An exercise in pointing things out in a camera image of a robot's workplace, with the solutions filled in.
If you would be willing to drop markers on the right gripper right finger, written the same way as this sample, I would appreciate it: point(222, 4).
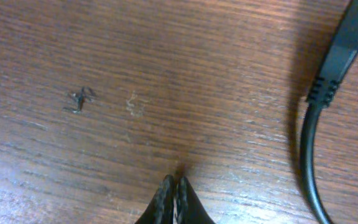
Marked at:
point(189, 208)

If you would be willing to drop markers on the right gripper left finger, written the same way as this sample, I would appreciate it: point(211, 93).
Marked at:
point(160, 208)

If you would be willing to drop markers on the black usb cable thin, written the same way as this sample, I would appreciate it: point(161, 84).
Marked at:
point(340, 55)

